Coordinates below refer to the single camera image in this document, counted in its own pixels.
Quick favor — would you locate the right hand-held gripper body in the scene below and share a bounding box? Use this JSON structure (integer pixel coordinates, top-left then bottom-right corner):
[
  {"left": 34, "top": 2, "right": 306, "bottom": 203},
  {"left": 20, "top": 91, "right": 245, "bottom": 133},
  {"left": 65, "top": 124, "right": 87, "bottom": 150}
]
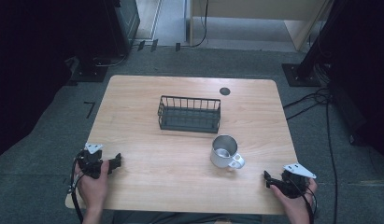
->
[{"left": 275, "top": 162, "right": 318, "bottom": 200}]

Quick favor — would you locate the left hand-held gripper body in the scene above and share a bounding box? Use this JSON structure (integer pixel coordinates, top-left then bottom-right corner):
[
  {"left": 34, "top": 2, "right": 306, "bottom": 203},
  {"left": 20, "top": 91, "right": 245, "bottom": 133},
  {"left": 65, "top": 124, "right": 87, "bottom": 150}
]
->
[{"left": 75, "top": 142, "right": 104, "bottom": 180}]

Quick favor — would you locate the person's right hand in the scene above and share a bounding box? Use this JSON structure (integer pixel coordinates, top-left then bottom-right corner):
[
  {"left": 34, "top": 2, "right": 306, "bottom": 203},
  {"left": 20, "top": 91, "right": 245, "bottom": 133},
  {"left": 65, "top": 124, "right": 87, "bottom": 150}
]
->
[{"left": 269, "top": 178, "right": 319, "bottom": 224}]

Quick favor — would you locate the person's left hand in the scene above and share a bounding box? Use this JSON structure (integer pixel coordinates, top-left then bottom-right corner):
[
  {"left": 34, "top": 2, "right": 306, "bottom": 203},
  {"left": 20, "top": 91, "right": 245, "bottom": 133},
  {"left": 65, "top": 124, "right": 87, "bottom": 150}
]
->
[{"left": 74, "top": 160, "right": 110, "bottom": 213}]

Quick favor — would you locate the person's dark clothing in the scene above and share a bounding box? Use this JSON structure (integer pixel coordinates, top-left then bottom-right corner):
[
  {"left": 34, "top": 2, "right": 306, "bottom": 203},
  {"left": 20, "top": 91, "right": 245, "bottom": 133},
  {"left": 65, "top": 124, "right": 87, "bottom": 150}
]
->
[{"left": 111, "top": 210, "right": 263, "bottom": 224}]

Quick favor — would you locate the black metal stand with base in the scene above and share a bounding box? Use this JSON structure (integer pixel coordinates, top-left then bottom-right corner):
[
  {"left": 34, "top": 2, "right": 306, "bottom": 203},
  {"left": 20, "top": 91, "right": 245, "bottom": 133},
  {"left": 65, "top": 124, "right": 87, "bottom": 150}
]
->
[{"left": 281, "top": 0, "right": 348, "bottom": 88}]

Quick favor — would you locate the black cabinet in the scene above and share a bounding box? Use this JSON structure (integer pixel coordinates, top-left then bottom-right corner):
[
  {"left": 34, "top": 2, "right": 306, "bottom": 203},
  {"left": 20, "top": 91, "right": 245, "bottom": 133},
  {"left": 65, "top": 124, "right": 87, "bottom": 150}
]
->
[{"left": 102, "top": 0, "right": 141, "bottom": 58}]

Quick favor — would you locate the light wooden furniture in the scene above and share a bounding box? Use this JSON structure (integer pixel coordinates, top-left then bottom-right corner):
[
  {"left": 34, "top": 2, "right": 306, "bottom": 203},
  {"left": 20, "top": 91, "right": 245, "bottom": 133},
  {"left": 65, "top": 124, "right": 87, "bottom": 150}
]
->
[{"left": 188, "top": 0, "right": 334, "bottom": 52}]

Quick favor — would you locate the right hand-held gripper cable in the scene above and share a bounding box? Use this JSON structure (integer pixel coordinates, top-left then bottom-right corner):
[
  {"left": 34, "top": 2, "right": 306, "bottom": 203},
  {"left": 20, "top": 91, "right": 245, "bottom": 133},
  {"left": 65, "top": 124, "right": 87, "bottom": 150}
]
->
[{"left": 292, "top": 180, "right": 319, "bottom": 224}]

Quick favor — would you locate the hand-held gripper cable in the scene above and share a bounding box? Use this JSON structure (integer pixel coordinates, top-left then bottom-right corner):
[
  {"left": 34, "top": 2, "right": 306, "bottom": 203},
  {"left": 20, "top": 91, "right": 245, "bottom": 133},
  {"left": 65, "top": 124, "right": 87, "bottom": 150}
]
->
[
  {"left": 292, "top": 180, "right": 319, "bottom": 224},
  {"left": 69, "top": 158, "right": 85, "bottom": 224}
]

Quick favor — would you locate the left hand-held gripper cable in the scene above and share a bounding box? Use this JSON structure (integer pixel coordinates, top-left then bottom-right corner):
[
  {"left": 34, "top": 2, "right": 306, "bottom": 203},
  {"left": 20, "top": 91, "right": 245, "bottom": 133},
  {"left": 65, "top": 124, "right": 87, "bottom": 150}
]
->
[{"left": 69, "top": 158, "right": 85, "bottom": 224}]

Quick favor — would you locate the long black floor cable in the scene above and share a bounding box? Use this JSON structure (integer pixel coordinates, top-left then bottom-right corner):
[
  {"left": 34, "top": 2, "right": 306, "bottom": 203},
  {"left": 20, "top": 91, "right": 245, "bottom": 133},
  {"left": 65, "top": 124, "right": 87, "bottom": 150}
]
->
[{"left": 324, "top": 99, "right": 339, "bottom": 224}]

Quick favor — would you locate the metal cup with handle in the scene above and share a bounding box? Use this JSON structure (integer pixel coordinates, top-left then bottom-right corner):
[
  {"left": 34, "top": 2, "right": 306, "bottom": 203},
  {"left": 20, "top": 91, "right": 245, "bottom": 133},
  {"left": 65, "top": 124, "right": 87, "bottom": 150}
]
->
[{"left": 209, "top": 133, "right": 246, "bottom": 170}]

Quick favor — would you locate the black wire basket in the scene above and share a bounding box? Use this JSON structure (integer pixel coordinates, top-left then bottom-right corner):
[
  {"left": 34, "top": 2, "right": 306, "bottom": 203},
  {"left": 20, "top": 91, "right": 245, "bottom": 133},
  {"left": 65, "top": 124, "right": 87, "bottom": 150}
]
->
[{"left": 157, "top": 94, "right": 222, "bottom": 134}]

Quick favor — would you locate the black stand base plate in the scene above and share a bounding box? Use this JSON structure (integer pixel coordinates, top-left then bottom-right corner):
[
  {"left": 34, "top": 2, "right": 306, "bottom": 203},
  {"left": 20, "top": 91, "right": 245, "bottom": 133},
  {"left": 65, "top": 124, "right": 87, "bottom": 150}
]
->
[{"left": 69, "top": 63, "right": 109, "bottom": 84}]

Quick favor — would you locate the black floor cable bundle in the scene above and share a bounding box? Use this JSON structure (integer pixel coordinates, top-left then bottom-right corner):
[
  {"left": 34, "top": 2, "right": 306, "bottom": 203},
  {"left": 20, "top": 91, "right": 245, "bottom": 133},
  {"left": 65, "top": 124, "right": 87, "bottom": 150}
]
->
[{"left": 282, "top": 87, "right": 332, "bottom": 121}]

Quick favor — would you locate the grey floor cable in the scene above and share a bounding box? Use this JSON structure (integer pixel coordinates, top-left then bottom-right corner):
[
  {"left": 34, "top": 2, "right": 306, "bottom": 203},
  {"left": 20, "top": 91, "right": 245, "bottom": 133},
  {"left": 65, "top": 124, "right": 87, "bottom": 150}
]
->
[{"left": 92, "top": 53, "right": 129, "bottom": 68}]

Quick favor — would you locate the black hanging cable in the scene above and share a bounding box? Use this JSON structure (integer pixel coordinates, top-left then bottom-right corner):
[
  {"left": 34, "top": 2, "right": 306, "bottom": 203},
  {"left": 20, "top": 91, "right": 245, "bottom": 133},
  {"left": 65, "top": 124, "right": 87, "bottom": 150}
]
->
[{"left": 191, "top": 0, "right": 210, "bottom": 49}]

